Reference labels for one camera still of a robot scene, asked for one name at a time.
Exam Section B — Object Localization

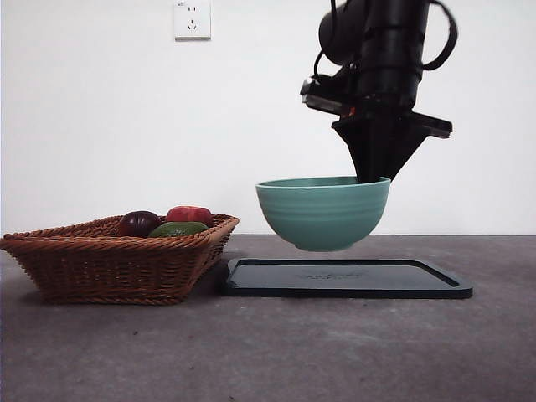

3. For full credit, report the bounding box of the white wall socket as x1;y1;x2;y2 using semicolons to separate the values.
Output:
174;0;212;42

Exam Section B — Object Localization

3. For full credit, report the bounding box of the black camera cable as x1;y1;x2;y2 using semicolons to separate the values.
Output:
312;49;336;85

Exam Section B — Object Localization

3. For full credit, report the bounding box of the green avocado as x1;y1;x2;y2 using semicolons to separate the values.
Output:
147;221;209;239

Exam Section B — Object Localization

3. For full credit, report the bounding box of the dark purple fruit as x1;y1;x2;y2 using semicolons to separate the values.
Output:
116;210;162;239

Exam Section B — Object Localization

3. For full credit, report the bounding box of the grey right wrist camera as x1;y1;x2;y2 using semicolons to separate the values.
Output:
299;76;332;96

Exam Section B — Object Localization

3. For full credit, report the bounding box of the red fruit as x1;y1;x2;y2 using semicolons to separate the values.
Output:
165;205;214;227

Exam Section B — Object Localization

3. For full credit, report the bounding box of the black looped cable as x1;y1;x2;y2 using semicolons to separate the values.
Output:
420;0;460;71

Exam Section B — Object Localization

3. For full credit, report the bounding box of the brown wicker basket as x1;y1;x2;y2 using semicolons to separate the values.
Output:
0;214;240;307

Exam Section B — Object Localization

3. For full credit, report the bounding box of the black rectangular tray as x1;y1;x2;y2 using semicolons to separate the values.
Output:
221;258;474;300

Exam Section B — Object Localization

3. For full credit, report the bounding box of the teal ribbed bowl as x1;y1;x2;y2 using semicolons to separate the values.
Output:
255;176;392;253

